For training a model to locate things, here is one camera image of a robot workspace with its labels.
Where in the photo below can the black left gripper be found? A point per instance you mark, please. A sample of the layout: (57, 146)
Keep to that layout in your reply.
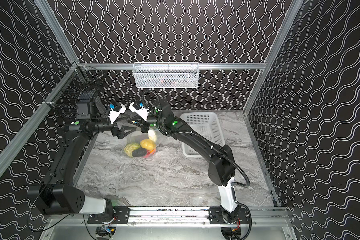
(115, 130)

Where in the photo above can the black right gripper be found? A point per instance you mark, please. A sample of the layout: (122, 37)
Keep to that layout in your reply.
(137, 123)

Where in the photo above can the clear zip bag blue zipper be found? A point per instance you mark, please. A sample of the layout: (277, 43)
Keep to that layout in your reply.
(141, 132)

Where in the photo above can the yellow toy potato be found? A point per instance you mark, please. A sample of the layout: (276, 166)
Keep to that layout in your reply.
(148, 144)

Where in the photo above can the dark green toy avocado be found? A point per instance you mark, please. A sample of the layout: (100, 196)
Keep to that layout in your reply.
(140, 152)

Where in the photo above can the red toy pomegranate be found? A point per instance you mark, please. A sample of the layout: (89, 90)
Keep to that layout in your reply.
(150, 153)

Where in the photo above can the white plastic perforated basket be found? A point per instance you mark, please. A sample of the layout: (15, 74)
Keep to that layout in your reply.
(207, 125)

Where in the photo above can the green toy cabbage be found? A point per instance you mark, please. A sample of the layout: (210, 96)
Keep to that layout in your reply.
(129, 148)

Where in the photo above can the pale green toy cucumber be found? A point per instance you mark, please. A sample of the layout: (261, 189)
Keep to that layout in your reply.
(152, 135)

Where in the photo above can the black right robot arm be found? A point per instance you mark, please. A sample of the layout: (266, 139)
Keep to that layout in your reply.
(222, 167)

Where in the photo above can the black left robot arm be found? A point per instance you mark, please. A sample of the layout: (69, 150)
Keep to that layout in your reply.
(57, 195)

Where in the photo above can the aluminium back horizontal bar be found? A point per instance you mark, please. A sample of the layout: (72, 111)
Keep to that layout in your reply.
(200, 66)

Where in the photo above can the aluminium left side bar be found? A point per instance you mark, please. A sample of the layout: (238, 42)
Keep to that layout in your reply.
(16, 144)

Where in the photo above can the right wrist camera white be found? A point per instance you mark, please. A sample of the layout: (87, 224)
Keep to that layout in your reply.
(139, 109)

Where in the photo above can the white mesh wall basket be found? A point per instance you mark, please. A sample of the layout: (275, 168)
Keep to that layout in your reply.
(166, 78)

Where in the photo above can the black wire wall basket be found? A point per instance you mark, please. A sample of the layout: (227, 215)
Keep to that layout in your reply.
(84, 88)

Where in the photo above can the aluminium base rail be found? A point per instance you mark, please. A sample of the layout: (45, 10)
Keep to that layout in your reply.
(194, 217)

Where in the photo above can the aluminium frame corner post left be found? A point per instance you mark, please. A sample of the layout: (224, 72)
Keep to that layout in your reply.
(53, 23)

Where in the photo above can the aluminium frame corner post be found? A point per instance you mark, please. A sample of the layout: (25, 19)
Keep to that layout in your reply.
(53, 23)
(285, 27)

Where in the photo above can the aluminium frame corner post right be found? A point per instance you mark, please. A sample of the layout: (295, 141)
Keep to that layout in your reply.
(285, 27)

